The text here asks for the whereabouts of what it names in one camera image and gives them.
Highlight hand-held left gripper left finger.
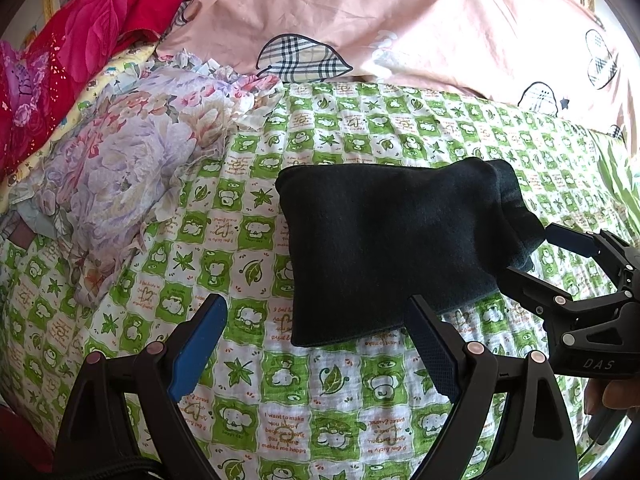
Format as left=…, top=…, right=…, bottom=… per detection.
left=54, top=293, right=229, bottom=480

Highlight person's right hand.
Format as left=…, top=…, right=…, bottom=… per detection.
left=584, top=378, right=640, bottom=416

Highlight yellow printed cloth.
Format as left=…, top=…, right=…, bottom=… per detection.
left=0, top=42, right=162, bottom=201

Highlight red floral quilt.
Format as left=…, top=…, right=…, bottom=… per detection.
left=0, top=0, right=201, bottom=177

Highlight pale floral ruffled cloth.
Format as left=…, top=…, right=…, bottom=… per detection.
left=10, top=49, right=286, bottom=307

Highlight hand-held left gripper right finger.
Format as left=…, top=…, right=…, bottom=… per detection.
left=406, top=294, right=583, bottom=480

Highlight pink sheet with plaid hearts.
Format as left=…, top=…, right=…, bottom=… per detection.
left=155, top=0, right=637, bottom=137

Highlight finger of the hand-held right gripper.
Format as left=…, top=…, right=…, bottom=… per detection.
left=502, top=267, right=629, bottom=319
left=545, top=223, right=640, bottom=292

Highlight green printed blanket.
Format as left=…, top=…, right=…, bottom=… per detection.
left=0, top=81, right=640, bottom=480

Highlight dark pants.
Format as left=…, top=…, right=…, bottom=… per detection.
left=275, top=156, right=546, bottom=348

